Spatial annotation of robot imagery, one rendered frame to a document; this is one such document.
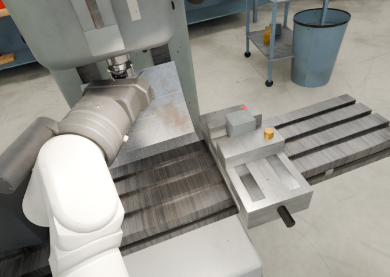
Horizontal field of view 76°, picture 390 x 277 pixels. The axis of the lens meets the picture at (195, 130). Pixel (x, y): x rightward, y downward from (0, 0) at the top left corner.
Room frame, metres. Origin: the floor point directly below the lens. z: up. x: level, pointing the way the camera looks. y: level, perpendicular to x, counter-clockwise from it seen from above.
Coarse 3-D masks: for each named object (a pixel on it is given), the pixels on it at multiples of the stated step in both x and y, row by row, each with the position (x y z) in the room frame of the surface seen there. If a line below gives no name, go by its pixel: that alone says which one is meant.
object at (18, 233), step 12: (24, 180) 0.40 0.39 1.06; (24, 192) 0.37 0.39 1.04; (0, 204) 0.32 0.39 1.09; (12, 204) 0.33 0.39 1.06; (0, 216) 0.31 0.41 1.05; (12, 216) 0.31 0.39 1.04; (24, 216) 0.33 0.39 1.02; (0, 228) 0.31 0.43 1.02; (12, 228) 0.31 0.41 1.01; (24, 228) 0.31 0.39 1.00; (36, 228) 0.33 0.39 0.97; (0, 240) 0.31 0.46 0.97; (12, 240) 0.31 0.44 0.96; (24, 240) 0.31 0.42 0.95; (36, 240) 0.31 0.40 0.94; (0, 252) 0.31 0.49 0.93
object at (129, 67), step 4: (128, 60) 0.44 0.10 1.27; (128, 64) 0.43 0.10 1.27; (132, 64) 0.43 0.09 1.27; (108, 68) 0.43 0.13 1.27; (112, 68) 0.42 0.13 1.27; (116, 68) 0.42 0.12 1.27; (120, 68) 0.42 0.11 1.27; (124, 68) 0.42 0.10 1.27; (128, 68) 0.42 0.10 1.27; (132, 68) 0.42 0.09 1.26; (108, 72) 0.42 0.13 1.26; (112, 72) 0.41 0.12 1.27; (116, 72) 0.41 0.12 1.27; (120, 72) 0.41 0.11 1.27; (124, 72) 0.41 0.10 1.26; (128, 72) 0.41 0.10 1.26; (112, 76) 0.41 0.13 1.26; (116, 76) 0.41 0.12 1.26
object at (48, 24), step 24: (24, 0) 0.33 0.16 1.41; (48, 0) 0.33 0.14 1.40; (120, 0) 0.35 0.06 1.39; (144, 0) 0.35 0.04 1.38; (168, 0) 0.37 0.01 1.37; (24, 24) 0.33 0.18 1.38; (48, 24) 0.33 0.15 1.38; (72, 24) 0.34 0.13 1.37; (120, 24) 0.35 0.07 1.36; (144, 24) 0.35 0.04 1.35; (168, 24) 0.36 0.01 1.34; (48, 48) 0.33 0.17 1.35; (72, 48) 0.33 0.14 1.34; (144, 48) 0.36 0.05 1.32
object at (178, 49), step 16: (176, 0) 0.83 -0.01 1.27; (176, 16) 0.83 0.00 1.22; (176, 32) 0.83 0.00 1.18; (160, 48) 0.81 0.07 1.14; (176, 48) 0.83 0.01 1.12; (96, 64) 0.78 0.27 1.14; (144, 64) 0.80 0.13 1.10; (176, 64) 0.83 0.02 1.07; (192, 64) 0.85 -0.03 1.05; (64, 80) 0.75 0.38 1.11; (80, 80) 0.76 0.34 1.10; (192, 80) 0.84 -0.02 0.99; (64, 96) 0.75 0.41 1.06; (80, 96) 0.76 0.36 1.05; (192, 96) 0.83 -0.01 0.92; (192, 112) 0.83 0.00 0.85
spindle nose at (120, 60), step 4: (120, 56) 0.41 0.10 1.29; (124, 56) 0.41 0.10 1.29; (128, 56) 0.42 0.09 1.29; (104, 60) 0.41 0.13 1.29; (108, 60) 0.41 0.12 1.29; (112, 60) 0.41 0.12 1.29; (116, 60) 0.41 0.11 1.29; (120, 60) 0.41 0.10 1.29; (124, 60) 0.41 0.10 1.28; (108, 64) 0.41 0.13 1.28; (112, 64) 0.41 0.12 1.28; (116, 64) 0.41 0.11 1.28
